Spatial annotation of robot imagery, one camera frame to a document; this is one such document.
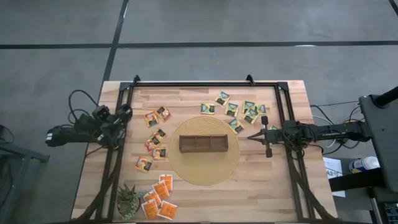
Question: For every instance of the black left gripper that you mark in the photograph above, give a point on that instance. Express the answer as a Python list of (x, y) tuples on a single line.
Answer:
[(115, 123)]

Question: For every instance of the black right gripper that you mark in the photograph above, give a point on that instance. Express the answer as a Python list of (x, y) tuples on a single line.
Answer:
[(273, 137)]

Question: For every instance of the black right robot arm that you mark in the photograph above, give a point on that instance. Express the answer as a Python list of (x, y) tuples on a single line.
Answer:
[(335, 132)]

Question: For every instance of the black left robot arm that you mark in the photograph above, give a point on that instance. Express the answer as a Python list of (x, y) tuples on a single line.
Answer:
[(66, 136)]

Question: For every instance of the wooden three-compartment tea box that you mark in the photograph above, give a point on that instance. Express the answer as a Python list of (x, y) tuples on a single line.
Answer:
[(203, 149)]

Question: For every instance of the round woven straw placemat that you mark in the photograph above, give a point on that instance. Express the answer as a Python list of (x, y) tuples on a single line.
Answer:
[(203, 171)]

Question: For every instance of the white paper sheet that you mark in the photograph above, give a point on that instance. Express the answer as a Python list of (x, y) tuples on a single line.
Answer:
[(332, 163)]

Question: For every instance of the small potted succulent plant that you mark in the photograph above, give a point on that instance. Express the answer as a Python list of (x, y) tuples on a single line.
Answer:
[(127, 202)]

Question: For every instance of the black metal stand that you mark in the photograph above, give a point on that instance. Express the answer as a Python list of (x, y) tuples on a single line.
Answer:
[(31, 156)]

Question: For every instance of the black shelf board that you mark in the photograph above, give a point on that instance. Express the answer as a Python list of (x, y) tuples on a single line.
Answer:
[(354, 182)]

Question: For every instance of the white bottle blue label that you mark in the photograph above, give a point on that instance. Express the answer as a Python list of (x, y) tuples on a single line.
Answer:
[(365, 164)]

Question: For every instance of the grey equipment cart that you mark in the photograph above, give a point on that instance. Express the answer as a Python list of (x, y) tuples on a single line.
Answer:
[(382, 140)]

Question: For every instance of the dark electronic device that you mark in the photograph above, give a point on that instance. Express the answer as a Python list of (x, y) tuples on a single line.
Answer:
[(391, 211)]

